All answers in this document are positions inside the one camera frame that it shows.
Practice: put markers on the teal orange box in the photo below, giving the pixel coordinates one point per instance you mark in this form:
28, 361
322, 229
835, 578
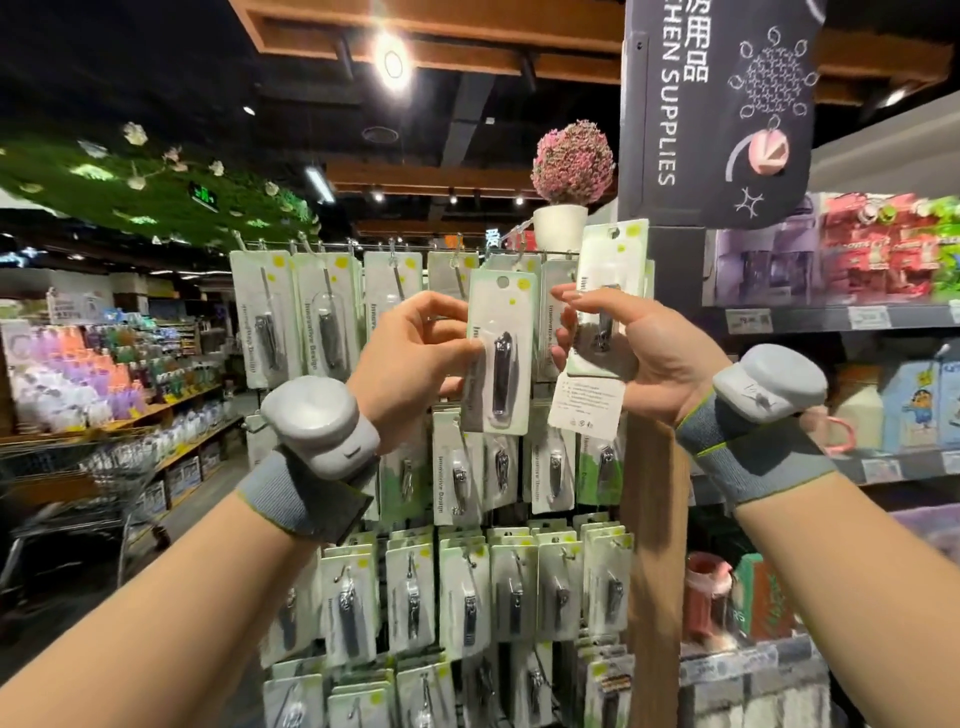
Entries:
765, 600

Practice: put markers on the grey wrist tracker band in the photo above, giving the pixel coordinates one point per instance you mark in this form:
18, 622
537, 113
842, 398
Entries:
315, 428
765, 390

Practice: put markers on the pink ceramic mug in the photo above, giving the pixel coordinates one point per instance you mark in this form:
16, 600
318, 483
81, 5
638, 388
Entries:
837, 432

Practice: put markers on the person's left hand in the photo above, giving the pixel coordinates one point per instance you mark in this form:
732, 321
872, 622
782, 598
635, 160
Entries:
398, 368

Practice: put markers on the row of pink red packs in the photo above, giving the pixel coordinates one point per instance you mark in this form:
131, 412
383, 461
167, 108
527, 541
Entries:
893, 248

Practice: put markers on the person's right hand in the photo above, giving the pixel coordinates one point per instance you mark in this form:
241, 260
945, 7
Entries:
668, 360

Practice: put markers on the blue cartoon box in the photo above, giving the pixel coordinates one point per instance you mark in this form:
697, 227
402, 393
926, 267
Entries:
911, 405

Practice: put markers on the rows of hung nail clipper packs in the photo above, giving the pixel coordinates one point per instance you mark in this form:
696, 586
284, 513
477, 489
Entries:
300, 315

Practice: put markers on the cream white jug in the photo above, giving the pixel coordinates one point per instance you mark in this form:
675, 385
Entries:
860, 413

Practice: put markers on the pink flowers in white pot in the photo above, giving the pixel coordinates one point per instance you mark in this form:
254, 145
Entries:
573, 158

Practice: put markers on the dark hanging aisle sign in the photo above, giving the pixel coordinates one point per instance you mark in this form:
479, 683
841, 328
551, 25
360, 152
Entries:
720, 105

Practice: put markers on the wooden ceiling frame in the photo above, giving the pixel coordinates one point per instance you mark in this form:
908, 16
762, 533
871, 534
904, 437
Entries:
495, 30

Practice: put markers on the purple boxed appliance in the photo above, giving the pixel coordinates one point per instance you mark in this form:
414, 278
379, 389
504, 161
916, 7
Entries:
765, 263

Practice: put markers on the row of pastel laundry bottles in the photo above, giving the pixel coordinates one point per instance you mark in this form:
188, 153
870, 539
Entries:
75, 375

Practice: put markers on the wooden post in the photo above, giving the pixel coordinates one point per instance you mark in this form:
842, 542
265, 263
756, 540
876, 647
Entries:
653, 570

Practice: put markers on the green hanging ceiling decor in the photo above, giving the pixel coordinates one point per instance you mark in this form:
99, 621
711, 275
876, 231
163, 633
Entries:
135, 188

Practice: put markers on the pink mugs on shelf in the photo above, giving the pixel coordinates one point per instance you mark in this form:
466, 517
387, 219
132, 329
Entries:
708, 600

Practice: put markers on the lavender product box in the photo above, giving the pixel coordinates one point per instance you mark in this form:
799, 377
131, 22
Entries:
930, 533

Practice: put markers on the white carded nail clipper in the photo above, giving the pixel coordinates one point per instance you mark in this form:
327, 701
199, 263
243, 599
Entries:
588, 408
503, 368
608, 255

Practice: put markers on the wooden laundry shelf unit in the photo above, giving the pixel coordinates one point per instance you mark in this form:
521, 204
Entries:
180, 413

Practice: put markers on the empty silver shopping cart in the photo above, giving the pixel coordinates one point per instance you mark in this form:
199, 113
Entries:
68, 503

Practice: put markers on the grey kitchenware shelf unit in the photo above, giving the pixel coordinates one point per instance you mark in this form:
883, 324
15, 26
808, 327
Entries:
885, 318

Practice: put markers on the round ceiling lamp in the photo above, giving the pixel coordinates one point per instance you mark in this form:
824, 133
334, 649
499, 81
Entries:
393, 63

